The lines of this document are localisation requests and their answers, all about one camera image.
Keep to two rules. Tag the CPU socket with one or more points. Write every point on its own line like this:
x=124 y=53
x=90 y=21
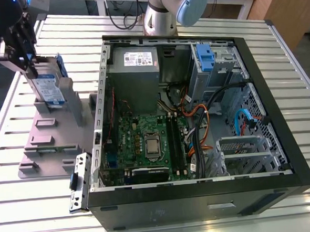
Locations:
x=151 y=134

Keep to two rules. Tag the grey metal drive cage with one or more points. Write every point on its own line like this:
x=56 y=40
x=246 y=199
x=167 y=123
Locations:
x=216 y=80

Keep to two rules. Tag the blue expansion slot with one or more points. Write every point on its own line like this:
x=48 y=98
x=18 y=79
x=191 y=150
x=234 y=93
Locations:
x=112 y=159

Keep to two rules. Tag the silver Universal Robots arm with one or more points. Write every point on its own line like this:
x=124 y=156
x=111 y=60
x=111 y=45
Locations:
x=162 y=21

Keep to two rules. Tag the green RAM stick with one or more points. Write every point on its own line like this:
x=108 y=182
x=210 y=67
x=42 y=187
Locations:
x=52 y=150

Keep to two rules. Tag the grey plastic parts rack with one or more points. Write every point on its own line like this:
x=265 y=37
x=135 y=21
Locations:
x=61 y=132

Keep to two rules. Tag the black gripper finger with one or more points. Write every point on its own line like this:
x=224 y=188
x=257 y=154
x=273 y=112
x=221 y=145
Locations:
x=25 y=34
x=14 y=61

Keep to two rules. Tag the silver CPU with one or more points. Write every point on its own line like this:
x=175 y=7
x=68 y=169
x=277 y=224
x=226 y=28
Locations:
x=153 y=147

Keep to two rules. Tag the metal card retention bracket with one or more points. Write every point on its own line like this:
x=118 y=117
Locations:
x=82 y=178

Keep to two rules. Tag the grey power supply unit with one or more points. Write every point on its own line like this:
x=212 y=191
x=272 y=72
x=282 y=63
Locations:
x=135 y=91

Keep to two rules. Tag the wooden cabinet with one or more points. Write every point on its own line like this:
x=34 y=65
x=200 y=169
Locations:
x=288 y=8

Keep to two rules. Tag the blue plastic drive latch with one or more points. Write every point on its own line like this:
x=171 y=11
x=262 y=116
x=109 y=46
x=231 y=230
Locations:
x=205 y=57

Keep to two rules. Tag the hard disk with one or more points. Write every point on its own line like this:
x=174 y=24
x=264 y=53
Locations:
x=48 y=88

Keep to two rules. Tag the black RAM slot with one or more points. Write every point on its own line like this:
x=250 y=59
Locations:
x=180 y=143
x=173 y=143

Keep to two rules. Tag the black graphics card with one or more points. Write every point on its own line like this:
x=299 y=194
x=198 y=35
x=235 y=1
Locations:
x=148 y=174

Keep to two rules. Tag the green motherboard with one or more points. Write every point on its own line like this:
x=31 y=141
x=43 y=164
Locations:
x=129 y=128

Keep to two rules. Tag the black open PC case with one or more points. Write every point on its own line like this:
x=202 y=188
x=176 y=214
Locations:
x=176 y=206

